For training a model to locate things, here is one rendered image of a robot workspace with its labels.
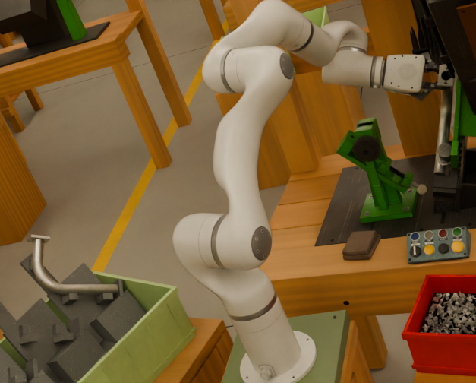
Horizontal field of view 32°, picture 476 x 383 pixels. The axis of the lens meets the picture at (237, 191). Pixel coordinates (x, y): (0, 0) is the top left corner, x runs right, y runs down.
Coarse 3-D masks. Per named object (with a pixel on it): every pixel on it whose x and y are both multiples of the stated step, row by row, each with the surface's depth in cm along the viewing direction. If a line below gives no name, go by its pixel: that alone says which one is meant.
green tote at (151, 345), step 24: (144, 288) 236; (168, 288) 228; (168, 312) 226; (144, 336) 220; (168, 336) 226; (192, 336) 233; (24, 360) 240; (120, 360) 214; (144, 360) 220; (168, 360) 227
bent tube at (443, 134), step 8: (440, 72) 216; (448, 72) 217; (440, 80) 215; (448, 80) 215; (448, 96) 224; (448, 104) 226; (440, 112) 228; (448, 112) 226; (440, 120) 227; (448, 120) 226; (440, 128) 226; (448, 128) 226; (440, 136) 225; (448, 136) 225; (440, 168) 223
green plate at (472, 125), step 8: (456, 88) 204; (456, 96) 205; (464, 96) 206; (456, 104) 207; (464, 104) 207; (456, 112) 208; (464, 112) 209; (472, 112) 208; (456, 120) 209; (464, 120) 210; (472, 120) 209; (456, 128) 210; (464, 128) 211; (472, 128) 210; (456, 136) 211; (472, 136) 211
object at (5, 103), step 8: (0, 40) 716; (8, 40) 718; (32, 88) 738; (8, 96) 700; (16, 96) 712; (32, 96) 739; (0, 104) 705; (8, 104) 698; (32, 104) 744; (40, 104) 746; (8, 112) 696; (16, 112) 706; (16, 120) 704; (16, 128) 708
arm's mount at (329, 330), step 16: (288, 320) 210; (304, 320) 208; (320, 320) 205; (336, 320) 203; (320, 336) 200; (336, 336) 198; (240, 352) 206; (320, 352) 196; (336, 352) 194; (320, 368) 191; (336, 368) 189
